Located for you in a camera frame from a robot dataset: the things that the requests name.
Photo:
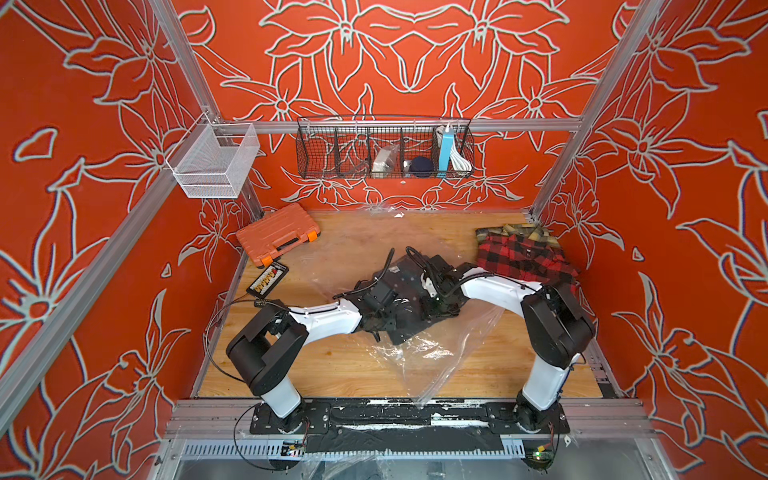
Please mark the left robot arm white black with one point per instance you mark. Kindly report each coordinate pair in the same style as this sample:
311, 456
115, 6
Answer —
264, 351

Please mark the white cable duct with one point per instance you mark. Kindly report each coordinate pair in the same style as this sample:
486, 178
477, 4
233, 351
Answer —
292, 450

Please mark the red black plaid shirt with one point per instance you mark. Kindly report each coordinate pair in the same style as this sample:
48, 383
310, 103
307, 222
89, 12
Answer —
524, 259

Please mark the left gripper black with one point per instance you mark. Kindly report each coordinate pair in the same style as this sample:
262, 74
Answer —
393, 313

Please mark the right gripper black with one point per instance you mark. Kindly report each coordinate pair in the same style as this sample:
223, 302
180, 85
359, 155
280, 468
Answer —
425, 308

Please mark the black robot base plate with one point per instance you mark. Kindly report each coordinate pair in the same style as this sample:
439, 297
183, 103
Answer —
403, 424

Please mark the orange tool case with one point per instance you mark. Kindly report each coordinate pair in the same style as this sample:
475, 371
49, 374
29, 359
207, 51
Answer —
267, 239

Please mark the clear plastic wall bin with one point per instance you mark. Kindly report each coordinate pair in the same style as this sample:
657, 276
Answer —
216, 162

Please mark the clear plastic vacuum bag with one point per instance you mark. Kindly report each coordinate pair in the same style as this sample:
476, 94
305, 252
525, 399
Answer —
452, 358

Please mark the olive plaid shirt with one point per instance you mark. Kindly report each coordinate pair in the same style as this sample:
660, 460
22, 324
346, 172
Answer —
529, 231

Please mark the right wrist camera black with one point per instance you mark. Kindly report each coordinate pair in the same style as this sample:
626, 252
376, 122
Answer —
442, 275

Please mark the black screwdriver bit holder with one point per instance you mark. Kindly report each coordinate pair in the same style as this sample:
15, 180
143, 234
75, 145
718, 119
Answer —
267, 280

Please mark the black wire wall basket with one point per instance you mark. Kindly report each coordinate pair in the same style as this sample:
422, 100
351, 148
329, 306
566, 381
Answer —
360, 147

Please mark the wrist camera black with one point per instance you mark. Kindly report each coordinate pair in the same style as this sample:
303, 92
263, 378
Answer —
381, 295
442, 275

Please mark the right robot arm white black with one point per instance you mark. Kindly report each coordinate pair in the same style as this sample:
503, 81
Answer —
558, 330

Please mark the dark blue round object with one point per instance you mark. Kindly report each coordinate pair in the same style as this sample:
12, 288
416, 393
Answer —
421, 167

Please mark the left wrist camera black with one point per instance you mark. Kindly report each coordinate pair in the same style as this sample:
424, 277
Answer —
381, 295

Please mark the light blue box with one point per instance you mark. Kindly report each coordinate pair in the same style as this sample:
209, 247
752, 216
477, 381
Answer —
446, 144

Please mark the grey bagged item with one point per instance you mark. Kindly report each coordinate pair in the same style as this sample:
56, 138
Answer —
385, 162

